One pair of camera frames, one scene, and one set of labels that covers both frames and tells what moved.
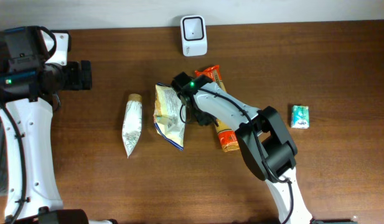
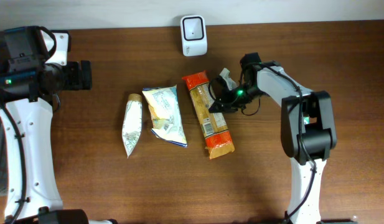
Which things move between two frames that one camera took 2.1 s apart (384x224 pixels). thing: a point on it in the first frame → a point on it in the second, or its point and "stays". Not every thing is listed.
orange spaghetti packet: (227, 134) → (217, 137)
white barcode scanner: (194, 35) stays
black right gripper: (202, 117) → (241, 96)
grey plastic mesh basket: (0, 163) stays
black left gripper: (84, 74) stays
